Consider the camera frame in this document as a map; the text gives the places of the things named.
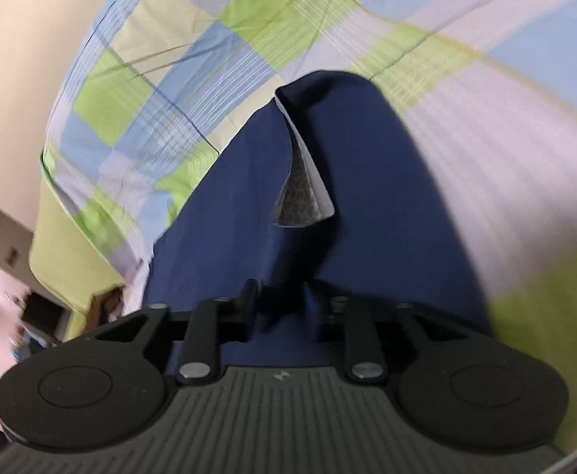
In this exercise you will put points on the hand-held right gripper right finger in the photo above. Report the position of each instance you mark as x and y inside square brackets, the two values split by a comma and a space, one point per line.
[319, 312]

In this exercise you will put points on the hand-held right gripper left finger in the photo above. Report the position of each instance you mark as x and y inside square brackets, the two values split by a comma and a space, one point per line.
[249, 307]

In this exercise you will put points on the navy blue garment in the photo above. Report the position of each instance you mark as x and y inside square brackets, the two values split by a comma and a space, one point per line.
[372, 182]

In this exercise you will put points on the brown wooden furniture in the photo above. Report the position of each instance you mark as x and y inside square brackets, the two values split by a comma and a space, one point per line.
[104, 303]

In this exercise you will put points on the green bed sheet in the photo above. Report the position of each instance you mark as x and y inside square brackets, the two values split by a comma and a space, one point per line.
[63, 256]

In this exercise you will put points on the black furniture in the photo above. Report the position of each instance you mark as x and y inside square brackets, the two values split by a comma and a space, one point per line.
[41, 313]

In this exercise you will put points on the plaid bed sheet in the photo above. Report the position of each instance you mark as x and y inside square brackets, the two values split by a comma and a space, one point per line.
[170, 34]

